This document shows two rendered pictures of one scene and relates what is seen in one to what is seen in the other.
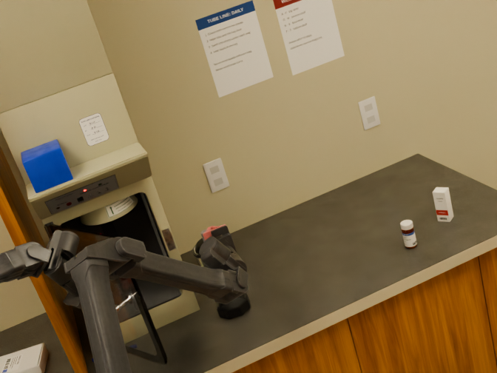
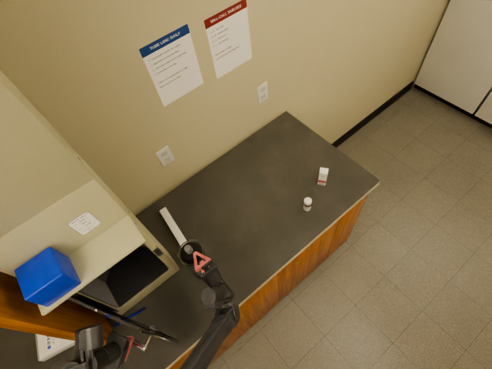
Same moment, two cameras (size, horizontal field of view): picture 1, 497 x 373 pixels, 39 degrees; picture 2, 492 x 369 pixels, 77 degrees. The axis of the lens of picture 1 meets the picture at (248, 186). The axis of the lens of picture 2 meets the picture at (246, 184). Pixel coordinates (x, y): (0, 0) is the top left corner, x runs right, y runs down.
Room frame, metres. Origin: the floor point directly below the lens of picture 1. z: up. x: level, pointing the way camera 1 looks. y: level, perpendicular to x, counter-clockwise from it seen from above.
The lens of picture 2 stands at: (1.28, 0.03, 2.32)
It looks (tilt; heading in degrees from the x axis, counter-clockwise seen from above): 57 degrees down; 344
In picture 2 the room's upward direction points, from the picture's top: 11 degrees counter-clockwise
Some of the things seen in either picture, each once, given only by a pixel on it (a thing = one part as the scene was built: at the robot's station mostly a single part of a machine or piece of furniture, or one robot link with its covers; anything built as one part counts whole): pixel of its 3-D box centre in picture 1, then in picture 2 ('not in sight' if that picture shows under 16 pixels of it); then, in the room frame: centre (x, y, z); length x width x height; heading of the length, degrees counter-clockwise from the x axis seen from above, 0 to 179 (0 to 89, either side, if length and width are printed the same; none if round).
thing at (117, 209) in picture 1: (106, 201); not in sight; (1.93, 0.41, 1.34); 0.18 x 0.18 x 0.05
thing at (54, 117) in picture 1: (100, 207); (95, 240); (1.95, 0.44, 1.32); 0.32 x 0.25 x 0.77; 103
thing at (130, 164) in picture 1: (92, 185); (97, 266); (1.78, 0.40, 1.46); 0.32 x 0.11 x 0.10; 103
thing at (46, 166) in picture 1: (46, 165); (48, 277); (1.76, 0.48, 1.55); 0.10 x 0.10 x 0.09; 13
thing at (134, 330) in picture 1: (106, 294); (127, 321); (1.67, 0.45, 1.19); 0.30 x 0.01 x 0.40; 43
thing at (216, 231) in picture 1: (216, 237); (201, 263); (1.73, 0.13, 1.23); 0.09 x 0.07 x 0.07; 12
